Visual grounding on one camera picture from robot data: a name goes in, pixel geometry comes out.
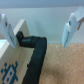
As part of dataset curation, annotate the wooden drawer box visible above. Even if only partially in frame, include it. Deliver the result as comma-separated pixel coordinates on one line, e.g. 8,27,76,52
0,18,35,84

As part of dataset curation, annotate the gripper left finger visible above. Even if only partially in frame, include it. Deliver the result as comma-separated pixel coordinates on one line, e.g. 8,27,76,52
0,13,18,49

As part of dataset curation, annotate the black drawer handle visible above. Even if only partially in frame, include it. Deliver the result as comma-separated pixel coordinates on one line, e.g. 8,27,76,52
15,30,48,84

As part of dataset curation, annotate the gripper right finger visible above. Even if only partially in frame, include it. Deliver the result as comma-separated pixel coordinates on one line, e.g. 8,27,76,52
61,7,84,48

